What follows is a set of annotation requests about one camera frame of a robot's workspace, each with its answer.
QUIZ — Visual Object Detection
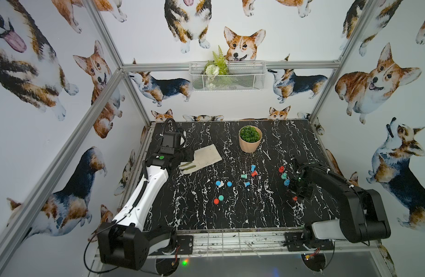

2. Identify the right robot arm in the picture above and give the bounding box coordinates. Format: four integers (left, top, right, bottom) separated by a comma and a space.
288, 158, 391, 244

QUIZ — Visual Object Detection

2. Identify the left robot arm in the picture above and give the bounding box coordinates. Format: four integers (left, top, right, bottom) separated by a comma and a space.
95, 118, 194, 271

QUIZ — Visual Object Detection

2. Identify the beige paper sheet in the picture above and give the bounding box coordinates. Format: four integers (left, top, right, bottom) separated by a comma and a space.
179, 144, 222, 175

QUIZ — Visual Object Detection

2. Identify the potted green plant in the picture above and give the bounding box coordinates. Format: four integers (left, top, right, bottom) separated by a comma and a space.
239, 125, 263, 153

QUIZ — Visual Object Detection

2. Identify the fern and white flower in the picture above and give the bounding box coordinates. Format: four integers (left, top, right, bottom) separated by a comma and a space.
202, 47, 229, 90

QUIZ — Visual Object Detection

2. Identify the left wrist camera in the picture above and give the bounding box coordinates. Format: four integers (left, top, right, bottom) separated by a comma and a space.
159, 132, 185, 155

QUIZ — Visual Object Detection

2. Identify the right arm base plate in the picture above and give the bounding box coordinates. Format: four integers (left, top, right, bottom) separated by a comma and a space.
284, 232, 334, 252

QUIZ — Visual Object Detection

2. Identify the white wire basket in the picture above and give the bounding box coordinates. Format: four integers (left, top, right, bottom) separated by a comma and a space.
189, 61, 267, 91

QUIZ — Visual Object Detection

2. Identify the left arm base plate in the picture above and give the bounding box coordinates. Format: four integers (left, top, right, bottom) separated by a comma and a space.
149, 235, 194, 256

